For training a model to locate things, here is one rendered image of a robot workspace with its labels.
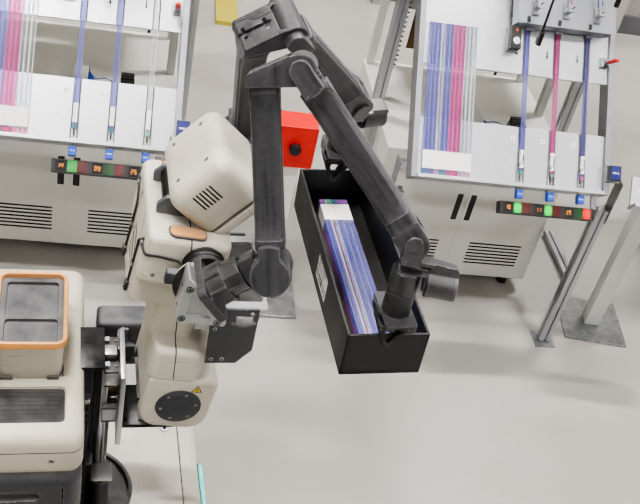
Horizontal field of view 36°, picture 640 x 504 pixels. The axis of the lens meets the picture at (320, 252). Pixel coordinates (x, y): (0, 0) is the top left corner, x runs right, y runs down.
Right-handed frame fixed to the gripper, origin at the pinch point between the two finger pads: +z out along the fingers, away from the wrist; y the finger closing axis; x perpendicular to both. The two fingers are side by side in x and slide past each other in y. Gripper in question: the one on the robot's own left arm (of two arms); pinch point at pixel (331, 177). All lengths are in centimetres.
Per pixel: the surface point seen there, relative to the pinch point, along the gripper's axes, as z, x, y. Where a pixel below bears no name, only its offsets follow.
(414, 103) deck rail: 23, -47, 75
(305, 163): 47, -14, 73
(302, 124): 33, -11, 76
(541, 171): 36, -91, 60
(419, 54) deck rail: 10, -48, 86
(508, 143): 30, -80, 66
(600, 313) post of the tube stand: 105, -142, 63
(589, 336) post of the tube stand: 112, -137, 56
